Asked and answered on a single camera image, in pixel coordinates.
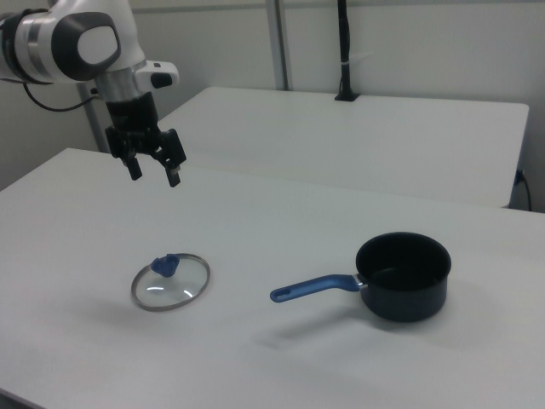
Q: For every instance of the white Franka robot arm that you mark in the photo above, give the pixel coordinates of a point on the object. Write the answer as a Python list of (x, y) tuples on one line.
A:
[(64, 47)]

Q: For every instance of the white zip tie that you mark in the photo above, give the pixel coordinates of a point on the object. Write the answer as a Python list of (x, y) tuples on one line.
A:
[(352, 60)]

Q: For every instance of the black clamped pole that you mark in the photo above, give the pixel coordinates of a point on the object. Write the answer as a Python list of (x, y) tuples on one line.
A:
[(345, 42)]

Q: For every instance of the grey vertical frame post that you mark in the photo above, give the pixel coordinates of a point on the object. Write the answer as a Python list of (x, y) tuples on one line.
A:
[(95, 128)]

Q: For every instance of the glass lid with blue knob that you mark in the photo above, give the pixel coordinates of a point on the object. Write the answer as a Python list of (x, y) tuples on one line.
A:
[(166, 265)]

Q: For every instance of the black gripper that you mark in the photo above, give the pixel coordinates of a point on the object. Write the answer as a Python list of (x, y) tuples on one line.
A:
[(134, 121)]

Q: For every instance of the white table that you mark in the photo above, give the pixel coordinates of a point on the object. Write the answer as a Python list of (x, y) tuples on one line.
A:
[(362, 140)]

